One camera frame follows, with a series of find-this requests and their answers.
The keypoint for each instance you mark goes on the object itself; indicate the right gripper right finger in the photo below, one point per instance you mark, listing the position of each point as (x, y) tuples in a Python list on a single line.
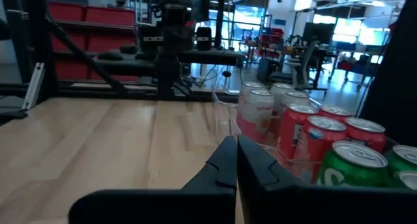
[(277, 201)]

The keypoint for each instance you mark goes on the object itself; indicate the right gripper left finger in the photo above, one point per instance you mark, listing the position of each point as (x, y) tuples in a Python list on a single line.
[(211, 201)]

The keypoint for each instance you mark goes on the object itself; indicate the red Fanta soda can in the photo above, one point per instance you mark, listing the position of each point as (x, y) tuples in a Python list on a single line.
[(322, 142), (334, 111), (298, 129), (365, 133)]

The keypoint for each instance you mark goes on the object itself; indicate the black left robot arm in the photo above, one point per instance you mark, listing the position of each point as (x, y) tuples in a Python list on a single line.
[(167, 64)]

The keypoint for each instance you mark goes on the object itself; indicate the dark computer case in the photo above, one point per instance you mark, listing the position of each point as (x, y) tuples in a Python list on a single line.
[(266, 69)]

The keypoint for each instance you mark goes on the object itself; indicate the black office chair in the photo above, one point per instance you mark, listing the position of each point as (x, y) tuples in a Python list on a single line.
[(304, 64)]

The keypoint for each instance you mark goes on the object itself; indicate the grey desk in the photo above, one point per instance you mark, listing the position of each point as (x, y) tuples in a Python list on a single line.
[(208, 58)]

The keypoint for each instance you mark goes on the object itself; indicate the black cylindrical object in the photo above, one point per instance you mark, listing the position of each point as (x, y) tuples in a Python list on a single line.
[(204, 38)]

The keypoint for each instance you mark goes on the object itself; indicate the black panel screen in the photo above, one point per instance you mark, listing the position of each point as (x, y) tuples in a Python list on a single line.
[(394, 87)]

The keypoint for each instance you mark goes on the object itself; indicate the black office monitor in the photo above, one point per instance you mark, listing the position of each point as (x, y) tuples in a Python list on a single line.
[(317, 33)]

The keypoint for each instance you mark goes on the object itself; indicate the black rounded device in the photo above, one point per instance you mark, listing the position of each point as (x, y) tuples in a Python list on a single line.
[(129, 49)]

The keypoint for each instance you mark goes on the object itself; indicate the black computer mouse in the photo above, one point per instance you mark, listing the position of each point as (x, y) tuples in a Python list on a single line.
[(110, 55)]

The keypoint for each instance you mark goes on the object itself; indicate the red storage bin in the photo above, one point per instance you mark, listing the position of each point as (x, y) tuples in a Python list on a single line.
[(71, 71), (66, 12), (110, 17)]

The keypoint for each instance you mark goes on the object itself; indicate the white angle bracket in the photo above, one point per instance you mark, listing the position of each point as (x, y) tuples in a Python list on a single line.
[(34, 87)]

